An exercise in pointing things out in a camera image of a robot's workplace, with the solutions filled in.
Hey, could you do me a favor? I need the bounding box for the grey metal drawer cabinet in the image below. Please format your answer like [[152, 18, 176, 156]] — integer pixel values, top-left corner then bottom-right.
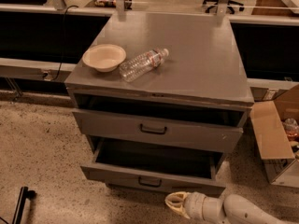
[[66, 12, 253, 168]]

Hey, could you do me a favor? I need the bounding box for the black stand on floor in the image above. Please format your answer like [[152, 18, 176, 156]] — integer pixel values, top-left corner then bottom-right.
[[12, 187, 36, 224]]

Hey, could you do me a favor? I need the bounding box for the open cardboard box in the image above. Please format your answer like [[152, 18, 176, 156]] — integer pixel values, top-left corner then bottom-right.
[[250, 85, 299, 188]]

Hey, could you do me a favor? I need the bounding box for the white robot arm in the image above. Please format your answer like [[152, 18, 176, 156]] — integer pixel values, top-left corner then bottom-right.
[[165, 191, 287, 224]]

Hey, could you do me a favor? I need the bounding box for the black power cable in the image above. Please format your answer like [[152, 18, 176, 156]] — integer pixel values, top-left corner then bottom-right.
[[50, 5, 79, 82]]

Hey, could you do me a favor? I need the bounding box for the wooden cabinet top right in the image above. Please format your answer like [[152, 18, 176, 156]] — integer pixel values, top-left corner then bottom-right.
[[251, 0, 298, 17]]

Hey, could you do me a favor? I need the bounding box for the clear plastic water bottle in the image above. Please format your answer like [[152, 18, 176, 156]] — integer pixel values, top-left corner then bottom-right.
[[119, 49, 169, 82]]

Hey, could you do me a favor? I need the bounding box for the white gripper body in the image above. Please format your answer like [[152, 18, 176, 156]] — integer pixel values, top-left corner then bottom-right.
[[184, 192, 206, 220]]

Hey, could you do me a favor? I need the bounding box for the grey top drawer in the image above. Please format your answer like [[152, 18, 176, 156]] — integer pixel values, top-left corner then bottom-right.
[[73, 109, 243, 153]]

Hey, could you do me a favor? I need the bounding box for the black office chair base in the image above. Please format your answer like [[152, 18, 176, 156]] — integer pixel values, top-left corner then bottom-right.
[[202, 0, 246, 15]]

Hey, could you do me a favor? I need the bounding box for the beige paper bowl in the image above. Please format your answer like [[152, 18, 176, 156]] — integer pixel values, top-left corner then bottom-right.
[[82, 44, 126, 72]]

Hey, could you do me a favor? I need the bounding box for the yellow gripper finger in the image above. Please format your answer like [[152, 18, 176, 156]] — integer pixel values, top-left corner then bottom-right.
[[167, 203, 190, 219], [165, 191, 189, 203]]

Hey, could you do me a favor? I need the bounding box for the grey drawer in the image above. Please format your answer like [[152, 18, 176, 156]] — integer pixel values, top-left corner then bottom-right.
[[73, 109, 243, 153], [81, 138, 225, 197]]

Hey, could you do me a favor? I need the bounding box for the plastic bottle in box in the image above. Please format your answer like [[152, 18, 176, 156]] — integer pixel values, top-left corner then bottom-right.
[[282, 119, 299, 141]]

